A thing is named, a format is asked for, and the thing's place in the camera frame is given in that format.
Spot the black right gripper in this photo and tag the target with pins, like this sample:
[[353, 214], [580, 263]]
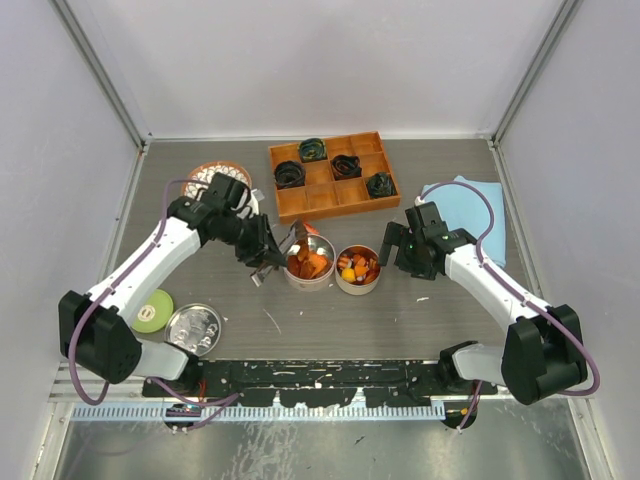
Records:
[[396, 236]]

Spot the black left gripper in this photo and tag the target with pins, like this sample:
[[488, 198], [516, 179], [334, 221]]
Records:
[[263, 249]]

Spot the red sausage piece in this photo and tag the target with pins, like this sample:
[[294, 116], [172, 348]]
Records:
[[373, 271]]

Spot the orange shrimp piece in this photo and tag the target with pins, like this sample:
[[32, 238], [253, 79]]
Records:
[[314, 266]]

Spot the brown meat piece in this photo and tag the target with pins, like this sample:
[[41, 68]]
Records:
[[293, 265]]

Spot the orange heart carrot piece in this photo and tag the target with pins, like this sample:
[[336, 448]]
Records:
[[311, 229]]

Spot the brown fried cutlet piece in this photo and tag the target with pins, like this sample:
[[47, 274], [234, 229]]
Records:
[[303, 252]]

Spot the tall pink lunch tin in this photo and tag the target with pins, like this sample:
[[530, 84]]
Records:
[[320, 245]]

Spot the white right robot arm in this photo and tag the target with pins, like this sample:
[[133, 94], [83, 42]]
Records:
[[542, 353]]

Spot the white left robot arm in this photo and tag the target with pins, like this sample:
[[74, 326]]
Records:
[[95, 328]]

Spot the short pink lunch tin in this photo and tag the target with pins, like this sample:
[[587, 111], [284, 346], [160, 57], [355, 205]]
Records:
[[356, 288]]

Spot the dark seaweed roll right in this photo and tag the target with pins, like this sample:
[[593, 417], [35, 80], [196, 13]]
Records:
[[381, 185]]

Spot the brown patterned food plate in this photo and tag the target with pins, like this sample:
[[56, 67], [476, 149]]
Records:
[[204, 173]]

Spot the wooden compartment tray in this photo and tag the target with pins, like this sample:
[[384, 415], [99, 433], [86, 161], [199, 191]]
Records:
[[324, 194]]

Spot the dark seaweed roll centre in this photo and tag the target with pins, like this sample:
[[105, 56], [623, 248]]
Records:
[[346, 167]]

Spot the green object behind lid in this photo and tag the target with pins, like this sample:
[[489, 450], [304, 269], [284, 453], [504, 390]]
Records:
[[154, 315]]

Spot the round metal lid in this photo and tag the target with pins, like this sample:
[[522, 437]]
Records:
[[195, 328]]

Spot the dark seaweed roll back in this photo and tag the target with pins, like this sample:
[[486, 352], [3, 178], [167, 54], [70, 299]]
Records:
[[312, 149]]

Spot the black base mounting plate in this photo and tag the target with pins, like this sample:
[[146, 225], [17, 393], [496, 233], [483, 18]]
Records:
[[315, 384]]

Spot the white slotted cable duct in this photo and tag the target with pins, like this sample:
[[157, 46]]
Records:
[[165, 411]]

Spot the aluminium frame rail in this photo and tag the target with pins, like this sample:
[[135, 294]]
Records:
[[63, 390]]

